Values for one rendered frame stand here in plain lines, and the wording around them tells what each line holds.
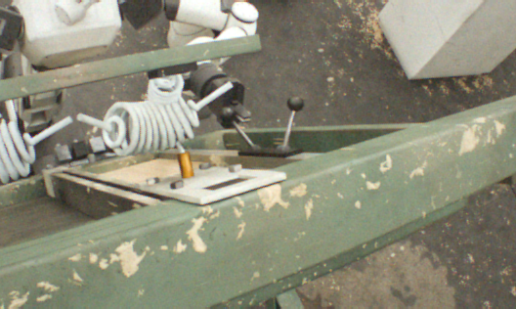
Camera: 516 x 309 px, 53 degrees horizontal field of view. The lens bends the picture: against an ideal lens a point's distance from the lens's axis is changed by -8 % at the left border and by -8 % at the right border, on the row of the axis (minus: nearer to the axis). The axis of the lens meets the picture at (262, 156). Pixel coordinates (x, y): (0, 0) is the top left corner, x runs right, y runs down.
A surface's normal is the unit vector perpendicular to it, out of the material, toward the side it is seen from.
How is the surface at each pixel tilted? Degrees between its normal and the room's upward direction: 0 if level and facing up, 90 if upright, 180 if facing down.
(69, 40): 68
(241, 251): 30
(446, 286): 0
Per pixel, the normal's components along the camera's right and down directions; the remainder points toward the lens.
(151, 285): 0.51, 0.02
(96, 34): 0.53, 0.61
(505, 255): 0.35, -0.47
